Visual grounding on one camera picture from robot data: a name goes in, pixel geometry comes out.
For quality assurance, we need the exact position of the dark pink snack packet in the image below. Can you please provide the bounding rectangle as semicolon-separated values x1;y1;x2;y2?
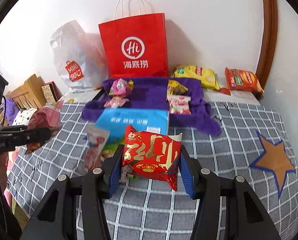
25;100;64;154

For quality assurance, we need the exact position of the long white cake packet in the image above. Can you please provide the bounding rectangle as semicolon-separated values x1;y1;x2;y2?
73;124;110;176

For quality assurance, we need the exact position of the red gold snack packet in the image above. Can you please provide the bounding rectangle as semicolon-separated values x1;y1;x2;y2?
120;125;182;191

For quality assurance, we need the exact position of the light pink snack packet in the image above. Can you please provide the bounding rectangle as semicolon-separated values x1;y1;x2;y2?
104;96;129;108

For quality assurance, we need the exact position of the pink yellow snack packet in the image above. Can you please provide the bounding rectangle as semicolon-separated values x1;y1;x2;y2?
109;78;134;98

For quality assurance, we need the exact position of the white red candy packet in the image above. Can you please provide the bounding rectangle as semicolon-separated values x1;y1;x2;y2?
167;95;191;114

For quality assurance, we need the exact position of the small yellow snack packet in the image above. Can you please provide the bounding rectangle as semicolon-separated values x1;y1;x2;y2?
167;80;188;95

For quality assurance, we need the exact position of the wooden chair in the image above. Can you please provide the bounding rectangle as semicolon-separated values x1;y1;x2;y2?
0;74;46;126

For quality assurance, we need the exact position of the brown framed box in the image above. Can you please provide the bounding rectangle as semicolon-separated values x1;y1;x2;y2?
41;81;61;103

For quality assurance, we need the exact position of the grey checkered blanket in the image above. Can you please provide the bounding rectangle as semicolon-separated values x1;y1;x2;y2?
8;102;298;239

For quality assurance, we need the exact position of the white fruit print sheet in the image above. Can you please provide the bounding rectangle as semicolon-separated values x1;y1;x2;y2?
60;89;100;103

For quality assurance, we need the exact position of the white Miniso plastic bag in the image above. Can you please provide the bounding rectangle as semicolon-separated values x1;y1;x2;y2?
50;20;108;93

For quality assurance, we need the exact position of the blue tissue pack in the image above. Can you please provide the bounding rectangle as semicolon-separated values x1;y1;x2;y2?
95;108;169;142

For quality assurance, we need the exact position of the orange cracker packet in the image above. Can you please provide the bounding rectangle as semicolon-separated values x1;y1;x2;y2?
225;68;264;94

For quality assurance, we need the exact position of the yellow chips bag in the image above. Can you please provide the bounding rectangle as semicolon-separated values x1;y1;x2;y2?
171;65;220;90

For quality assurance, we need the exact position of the purple towel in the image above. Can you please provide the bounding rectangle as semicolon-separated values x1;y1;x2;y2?
81;77;222;136

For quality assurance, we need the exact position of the red Haidilao paper bag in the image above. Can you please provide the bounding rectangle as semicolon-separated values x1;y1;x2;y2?
99;13;169;78

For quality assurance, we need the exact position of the brown wooden door frame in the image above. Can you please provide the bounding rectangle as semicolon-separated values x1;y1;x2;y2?
256;0;278;88

